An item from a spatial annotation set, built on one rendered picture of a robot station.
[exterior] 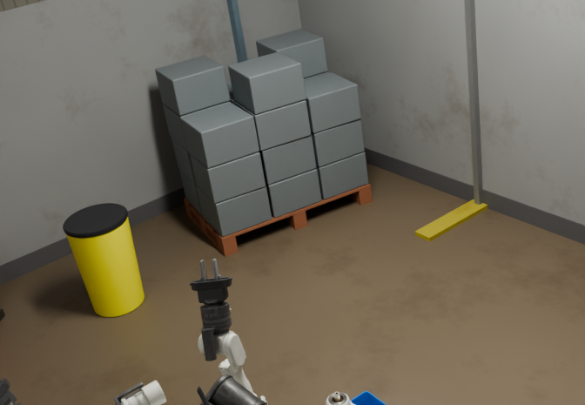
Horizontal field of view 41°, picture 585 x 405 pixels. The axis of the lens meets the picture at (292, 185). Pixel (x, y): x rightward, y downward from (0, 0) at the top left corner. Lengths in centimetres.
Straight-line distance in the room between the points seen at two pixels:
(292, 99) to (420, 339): 164
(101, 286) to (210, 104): 130
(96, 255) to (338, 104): 171
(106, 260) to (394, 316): 156
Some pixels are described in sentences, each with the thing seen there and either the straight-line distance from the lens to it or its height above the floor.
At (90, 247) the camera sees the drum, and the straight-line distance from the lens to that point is 432.
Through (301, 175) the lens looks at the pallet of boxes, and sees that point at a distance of 488.
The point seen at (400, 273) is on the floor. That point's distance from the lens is 444.
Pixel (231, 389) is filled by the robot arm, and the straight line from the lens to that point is 225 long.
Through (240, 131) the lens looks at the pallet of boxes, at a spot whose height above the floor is 76.
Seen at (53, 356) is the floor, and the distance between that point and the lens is 442.
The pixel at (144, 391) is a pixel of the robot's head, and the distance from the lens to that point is 225.
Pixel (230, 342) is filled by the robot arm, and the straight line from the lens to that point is 239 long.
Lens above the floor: 241
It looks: 26 degrees down
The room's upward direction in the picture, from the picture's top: 9 degrees counter-clockwise
